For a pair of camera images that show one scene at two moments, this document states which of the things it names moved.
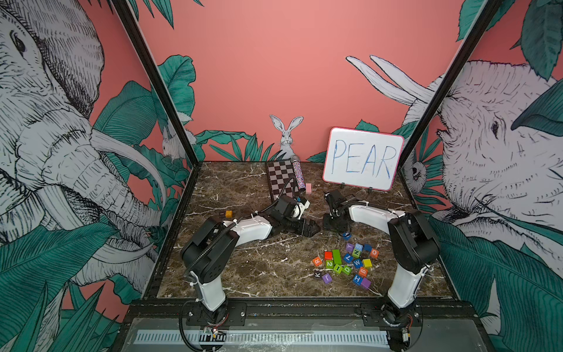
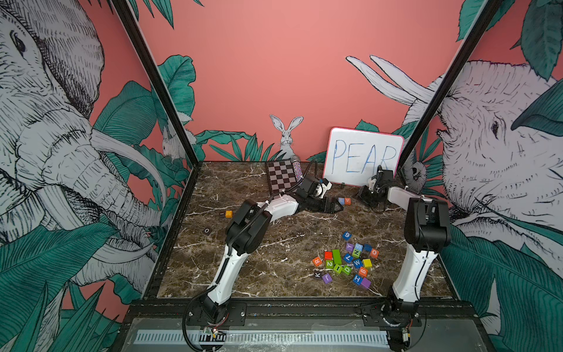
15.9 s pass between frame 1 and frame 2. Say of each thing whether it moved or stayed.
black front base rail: stayed
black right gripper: moved
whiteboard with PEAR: stayed
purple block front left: stayed
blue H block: stayed
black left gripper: moved
